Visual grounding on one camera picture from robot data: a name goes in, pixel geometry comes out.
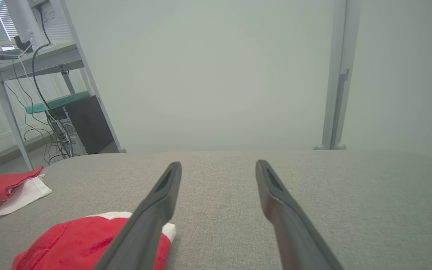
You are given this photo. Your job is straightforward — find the red and white shirt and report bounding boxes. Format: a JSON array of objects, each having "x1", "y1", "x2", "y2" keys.
[
  {"x1": 0, "y1": 166, "x2": 53, "y2": 218},
  {"x1": 12, "y1": 211, "x2": 176, "y2": 270}
]

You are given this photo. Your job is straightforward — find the thick black cable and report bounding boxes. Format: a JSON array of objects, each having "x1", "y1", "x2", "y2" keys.
[{"x1": 31, "y1": 6, "x2": 57, "y2": 120}]

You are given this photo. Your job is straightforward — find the white metal desk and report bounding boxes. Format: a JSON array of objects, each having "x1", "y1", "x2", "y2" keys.
[{"x1": 0, "y1": 0, "x2": 127, "y2": 171}]

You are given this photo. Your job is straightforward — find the small black desk device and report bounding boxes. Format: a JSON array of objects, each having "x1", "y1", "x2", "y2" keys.
[{"x1": 13, "y1": 36, "x2": 33, "y2": 53}]

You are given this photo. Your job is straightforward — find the white labelled box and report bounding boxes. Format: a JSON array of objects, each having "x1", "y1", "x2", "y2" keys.
[{"x1": 28, "y1": 0, "x2": 70, "y2": 29}]

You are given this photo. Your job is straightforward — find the green shelf plate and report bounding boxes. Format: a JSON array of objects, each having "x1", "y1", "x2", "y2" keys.
[{"x1": 25, "y1": 91, "x2": 91, "y2": 114}]

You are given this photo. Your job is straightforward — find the tangled black cable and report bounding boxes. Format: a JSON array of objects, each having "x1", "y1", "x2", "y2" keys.
[{"x1": 0, "y1": 62, "x2": 75, "y2": 165}]

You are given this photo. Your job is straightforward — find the black computer tower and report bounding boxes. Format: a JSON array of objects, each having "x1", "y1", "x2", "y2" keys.
[{"x1": 53, "y1": 95, "x2": 116, "y2": 156}]

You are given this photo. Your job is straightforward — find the white round post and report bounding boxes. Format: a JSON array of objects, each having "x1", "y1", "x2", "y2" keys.
[{"x1": 5, "y1": 0, "x2": 48, "y2": 47}]

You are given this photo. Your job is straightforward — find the white metal partition post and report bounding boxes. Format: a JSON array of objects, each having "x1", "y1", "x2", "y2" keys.
[{"x1": 313, "y1": 0, "x2": 361, "y2": 150}]

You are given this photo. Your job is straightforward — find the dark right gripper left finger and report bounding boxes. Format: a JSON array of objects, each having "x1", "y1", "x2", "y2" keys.
[{"x1": 94, "y1": 161, "x2": 183, "y2": 270}]

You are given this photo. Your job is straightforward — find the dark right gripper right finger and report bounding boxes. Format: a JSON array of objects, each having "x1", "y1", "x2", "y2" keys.
[{"x1": 255, "y1": 159, "x2": 344, "y2": 270}]

